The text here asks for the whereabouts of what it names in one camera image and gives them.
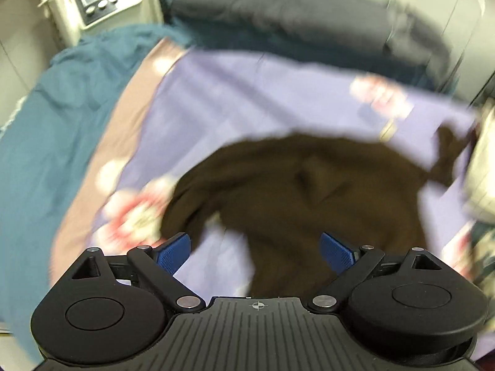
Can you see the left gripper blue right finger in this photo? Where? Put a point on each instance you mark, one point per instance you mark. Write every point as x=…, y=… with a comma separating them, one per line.
x=338, y=255

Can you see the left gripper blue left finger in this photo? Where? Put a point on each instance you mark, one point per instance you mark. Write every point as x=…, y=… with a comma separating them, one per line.
x=172, y=254

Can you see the dark brown long-sleeve shirt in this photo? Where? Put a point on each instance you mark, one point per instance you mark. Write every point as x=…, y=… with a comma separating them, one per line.
x=284, y=193

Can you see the cream patterned pillow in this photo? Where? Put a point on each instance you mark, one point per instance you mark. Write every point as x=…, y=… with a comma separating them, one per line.
x=479, y=179

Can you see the purple floral bed sheet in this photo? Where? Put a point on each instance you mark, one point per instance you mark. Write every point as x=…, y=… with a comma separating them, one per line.
x=180, y=107

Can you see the teal blue quilt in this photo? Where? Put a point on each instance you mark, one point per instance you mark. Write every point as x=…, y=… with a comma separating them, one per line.
x=45, y=152

